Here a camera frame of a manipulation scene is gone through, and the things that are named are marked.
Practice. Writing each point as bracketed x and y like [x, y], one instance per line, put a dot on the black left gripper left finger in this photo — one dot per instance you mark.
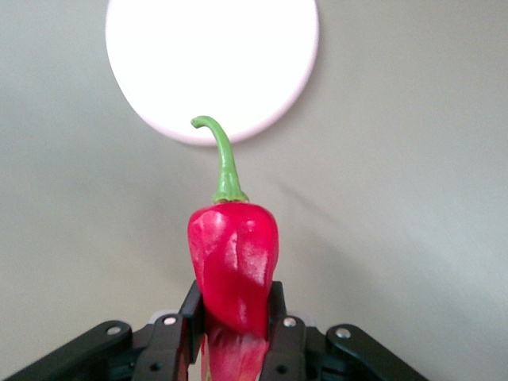
[158, 349]

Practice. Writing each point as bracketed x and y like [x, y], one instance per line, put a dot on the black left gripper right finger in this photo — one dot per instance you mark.
[293, 349]

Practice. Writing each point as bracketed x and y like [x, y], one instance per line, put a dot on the red chili pepper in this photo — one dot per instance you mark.
[234, 270]

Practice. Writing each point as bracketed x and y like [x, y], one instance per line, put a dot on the pink round plate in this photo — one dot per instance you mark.
[212, 59]

